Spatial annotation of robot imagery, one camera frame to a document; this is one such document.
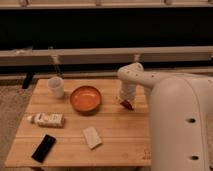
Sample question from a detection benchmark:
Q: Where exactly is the grey metal rail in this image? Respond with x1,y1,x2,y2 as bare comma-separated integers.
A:
0,46,213,66

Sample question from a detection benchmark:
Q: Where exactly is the black bracket foot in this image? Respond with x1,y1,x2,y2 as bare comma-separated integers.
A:
22,72,35,89

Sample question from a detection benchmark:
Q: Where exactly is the white labelled bottle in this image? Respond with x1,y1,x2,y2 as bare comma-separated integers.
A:
27,113,65,128

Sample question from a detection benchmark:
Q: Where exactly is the black smartphone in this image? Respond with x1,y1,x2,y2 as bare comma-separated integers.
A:
32,135,56,163

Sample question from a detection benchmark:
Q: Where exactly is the wooden cutting board table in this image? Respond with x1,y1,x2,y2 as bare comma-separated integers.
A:
5,79,151,167

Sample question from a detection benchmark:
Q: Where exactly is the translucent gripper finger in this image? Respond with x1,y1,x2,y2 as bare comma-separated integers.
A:
116,97,122,104
129,101,135,110

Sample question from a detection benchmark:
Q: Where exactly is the white sponge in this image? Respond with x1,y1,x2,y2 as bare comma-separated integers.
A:
83,127,102,149

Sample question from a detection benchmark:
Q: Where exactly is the white plastic cup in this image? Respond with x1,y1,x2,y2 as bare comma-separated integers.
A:
47,77,64,98

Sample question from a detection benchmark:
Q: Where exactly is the orange bowl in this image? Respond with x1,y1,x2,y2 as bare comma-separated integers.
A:
70,86,102,112

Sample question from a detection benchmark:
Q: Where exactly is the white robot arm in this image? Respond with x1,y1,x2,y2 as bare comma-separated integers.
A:
117,63,213,171

